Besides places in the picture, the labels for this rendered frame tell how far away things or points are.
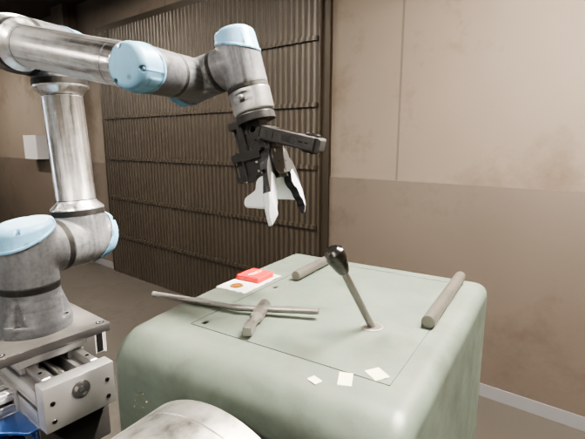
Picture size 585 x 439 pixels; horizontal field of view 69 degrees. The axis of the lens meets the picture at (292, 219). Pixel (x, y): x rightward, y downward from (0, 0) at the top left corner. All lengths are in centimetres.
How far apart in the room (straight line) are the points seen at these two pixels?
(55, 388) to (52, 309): 17
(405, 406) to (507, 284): 227
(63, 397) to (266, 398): 48
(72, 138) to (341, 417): 82
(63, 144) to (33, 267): 28
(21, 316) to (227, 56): 65
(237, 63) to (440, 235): 222
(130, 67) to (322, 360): 51
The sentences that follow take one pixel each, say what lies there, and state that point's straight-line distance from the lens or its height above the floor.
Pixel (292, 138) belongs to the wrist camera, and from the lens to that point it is 73.
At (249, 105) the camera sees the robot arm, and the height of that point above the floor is 161.
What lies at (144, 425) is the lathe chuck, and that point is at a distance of 58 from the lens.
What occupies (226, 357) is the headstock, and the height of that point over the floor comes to 125.
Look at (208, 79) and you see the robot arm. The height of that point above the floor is 166.
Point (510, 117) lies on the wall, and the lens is 269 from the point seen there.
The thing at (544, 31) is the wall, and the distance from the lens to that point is 272.
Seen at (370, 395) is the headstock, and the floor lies 126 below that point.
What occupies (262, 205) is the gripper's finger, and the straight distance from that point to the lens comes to 72.
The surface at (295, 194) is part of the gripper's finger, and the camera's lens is 82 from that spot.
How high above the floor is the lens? 155
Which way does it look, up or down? 10 degrees down
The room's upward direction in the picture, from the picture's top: straight up
